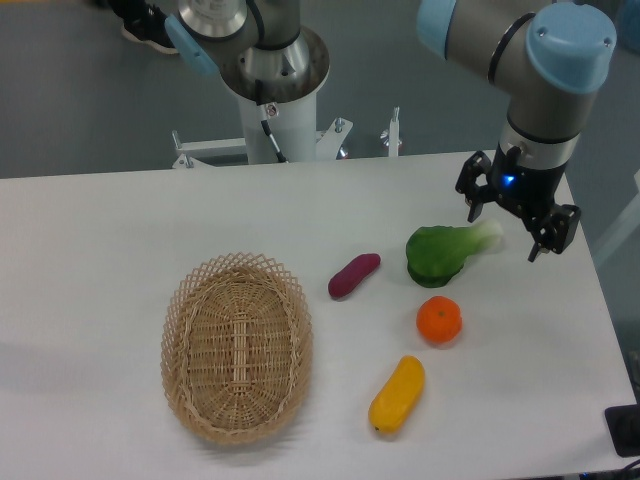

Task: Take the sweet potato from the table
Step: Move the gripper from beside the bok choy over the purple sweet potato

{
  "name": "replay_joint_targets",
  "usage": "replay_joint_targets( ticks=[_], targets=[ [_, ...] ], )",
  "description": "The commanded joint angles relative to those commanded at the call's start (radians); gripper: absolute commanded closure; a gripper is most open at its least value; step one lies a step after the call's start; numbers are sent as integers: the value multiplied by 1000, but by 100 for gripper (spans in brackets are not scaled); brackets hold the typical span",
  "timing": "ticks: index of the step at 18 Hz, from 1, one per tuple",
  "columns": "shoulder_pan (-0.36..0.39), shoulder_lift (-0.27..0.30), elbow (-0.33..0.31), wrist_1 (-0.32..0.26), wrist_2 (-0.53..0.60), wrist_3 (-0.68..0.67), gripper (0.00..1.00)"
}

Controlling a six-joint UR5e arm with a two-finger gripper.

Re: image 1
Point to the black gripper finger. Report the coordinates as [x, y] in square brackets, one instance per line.
[476, 196]
[555, 231]

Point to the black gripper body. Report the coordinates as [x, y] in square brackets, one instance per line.
[528, 192]

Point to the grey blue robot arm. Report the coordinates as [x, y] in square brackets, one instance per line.
[550, 57]

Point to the purple sweet potato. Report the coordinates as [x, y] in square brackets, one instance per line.
[345, 281]

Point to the green bok choy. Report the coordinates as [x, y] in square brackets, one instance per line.
[436, 254]

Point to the orange tangerine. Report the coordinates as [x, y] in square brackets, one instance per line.
[439, 320]

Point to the black device at table edge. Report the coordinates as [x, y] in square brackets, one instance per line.
[623, 425]

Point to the yellow mango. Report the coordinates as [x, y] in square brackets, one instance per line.
[397, 399]

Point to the woven wicker basket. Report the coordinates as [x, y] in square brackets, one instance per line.
[237, 349]

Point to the black shoe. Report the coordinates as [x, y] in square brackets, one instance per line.
[144, 23]

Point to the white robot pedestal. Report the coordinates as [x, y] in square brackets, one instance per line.
[292, 124]

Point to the white metal base frame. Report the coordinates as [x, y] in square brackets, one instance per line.
[330, 145]

